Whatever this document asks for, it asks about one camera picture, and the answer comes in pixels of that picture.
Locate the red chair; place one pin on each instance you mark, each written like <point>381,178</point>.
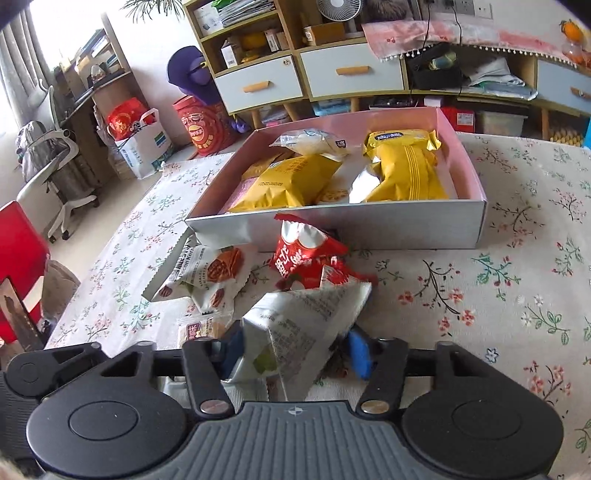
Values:
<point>21,249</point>

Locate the brown paper bag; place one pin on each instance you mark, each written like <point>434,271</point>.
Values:
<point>60,286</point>

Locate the small clear biscuit packet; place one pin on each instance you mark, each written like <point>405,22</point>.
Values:
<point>203,331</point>

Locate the red snack bag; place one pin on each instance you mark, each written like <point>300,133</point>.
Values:
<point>304,263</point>

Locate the wooden shelf cabinet white drawers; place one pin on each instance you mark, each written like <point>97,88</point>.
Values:
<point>277,83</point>

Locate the potted plant leaves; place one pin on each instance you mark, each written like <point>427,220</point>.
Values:
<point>152,5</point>

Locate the clear white bread packet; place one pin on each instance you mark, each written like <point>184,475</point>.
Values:
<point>314,142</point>

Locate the yellow snack packet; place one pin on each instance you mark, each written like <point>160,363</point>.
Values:
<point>406,170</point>

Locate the red cartoon gift bag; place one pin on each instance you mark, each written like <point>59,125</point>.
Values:
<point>205,127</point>

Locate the wooden desk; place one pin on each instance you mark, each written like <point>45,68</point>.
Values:
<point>101,87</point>

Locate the wall power sockets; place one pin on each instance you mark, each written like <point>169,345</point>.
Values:
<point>461,7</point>

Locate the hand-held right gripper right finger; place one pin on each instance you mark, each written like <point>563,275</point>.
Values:
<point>362,355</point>

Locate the small white desk fan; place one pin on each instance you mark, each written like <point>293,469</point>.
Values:
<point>339,8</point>

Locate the white grey office chair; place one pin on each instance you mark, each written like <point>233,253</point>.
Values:
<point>51,157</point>

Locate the pink cloth with pompom trim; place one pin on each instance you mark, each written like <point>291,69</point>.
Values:
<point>485,39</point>

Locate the clear plastic container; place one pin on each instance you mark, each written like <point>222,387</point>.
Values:
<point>501,122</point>

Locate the floral tablecloth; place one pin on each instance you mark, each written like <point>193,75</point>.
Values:
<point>508,300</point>

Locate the stack of papers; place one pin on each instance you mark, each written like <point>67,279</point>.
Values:
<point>249,11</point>

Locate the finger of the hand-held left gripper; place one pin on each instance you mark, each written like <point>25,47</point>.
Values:
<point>60,371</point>

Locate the oranges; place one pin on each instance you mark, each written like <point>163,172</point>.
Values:
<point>572,30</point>

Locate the purple plush toy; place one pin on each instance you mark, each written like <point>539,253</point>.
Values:
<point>191,74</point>

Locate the pink snack packet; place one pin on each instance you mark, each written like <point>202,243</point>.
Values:
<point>242,196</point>

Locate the pink and silver cardboard box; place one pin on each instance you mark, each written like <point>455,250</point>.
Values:
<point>351,226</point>

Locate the low wooden cabinet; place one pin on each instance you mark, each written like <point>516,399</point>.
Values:
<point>554,87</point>

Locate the plain yellow biscuit packet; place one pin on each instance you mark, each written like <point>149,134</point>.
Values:
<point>288,182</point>

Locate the white triangular text-printed packet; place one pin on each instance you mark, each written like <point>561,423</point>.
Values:
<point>295,332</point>

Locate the white shopping bag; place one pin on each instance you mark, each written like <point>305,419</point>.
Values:
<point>145,147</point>

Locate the red box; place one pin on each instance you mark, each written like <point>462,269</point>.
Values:
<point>459,119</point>

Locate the white cookie-print packet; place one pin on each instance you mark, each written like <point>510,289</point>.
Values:
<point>207,272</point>

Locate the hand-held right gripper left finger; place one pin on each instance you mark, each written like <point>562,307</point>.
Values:
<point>233,353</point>

